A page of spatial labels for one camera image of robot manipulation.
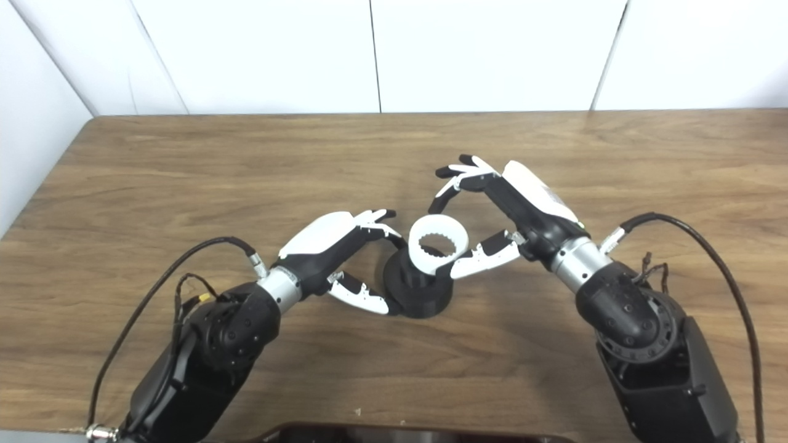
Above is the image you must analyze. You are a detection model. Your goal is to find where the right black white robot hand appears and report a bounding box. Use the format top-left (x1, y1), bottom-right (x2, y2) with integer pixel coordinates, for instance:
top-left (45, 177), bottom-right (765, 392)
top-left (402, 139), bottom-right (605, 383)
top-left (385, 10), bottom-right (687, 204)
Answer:
top-left (428, 154), bottom-right (590, 280)

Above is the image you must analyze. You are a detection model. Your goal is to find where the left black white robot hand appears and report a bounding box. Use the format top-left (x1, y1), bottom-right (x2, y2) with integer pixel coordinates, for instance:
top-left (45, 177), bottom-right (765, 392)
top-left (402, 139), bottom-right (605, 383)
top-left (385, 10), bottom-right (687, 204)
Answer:
top-left (278, 209), bottom-right (408, 316)

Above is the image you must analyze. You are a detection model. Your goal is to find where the white toothed ring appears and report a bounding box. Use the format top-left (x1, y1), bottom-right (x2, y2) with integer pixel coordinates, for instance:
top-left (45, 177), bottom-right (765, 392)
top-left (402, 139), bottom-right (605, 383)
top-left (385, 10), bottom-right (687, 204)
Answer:
top-left (408, 214), bottom-right (469, 276)

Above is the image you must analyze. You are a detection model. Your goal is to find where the round black stepped part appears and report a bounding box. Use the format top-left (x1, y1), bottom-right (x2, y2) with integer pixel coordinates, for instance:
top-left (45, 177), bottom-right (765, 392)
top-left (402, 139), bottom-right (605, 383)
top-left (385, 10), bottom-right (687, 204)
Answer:
top-left (383, 246), bottom-right (453, 319)

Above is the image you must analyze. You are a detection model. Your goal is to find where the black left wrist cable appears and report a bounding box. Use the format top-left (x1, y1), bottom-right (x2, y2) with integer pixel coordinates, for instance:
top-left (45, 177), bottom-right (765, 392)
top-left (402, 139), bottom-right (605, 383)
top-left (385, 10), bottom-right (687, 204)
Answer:
top-left (86, 237), bottom-right (268, 441)

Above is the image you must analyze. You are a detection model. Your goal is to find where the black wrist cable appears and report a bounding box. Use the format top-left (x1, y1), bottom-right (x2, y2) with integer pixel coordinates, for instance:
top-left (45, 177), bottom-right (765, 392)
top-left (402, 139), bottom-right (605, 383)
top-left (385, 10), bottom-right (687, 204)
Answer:
top-left (86, 237), bottom-right (268, 441)
top-left (600, 212), bottom-right (765, 443)

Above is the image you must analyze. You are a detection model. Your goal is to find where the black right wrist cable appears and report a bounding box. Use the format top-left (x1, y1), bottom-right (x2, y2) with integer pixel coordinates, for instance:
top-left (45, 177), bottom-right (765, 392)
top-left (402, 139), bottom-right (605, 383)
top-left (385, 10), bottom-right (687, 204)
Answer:
top-left (600, 212), bottom-right (765, 443)

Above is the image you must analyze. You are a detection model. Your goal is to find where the thin dark wire bundle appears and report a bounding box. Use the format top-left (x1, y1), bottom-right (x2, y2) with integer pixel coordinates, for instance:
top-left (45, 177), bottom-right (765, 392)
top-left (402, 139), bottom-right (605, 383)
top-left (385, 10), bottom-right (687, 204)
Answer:
top-left (637, 251), bottom-right (672, 284)

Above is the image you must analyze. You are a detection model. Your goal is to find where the thin wire with yellow plug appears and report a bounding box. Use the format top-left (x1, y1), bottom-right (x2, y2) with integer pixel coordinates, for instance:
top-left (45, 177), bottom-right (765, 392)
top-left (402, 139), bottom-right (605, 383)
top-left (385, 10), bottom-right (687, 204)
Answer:
top-left (174, 274), bottom-right (217, 327)

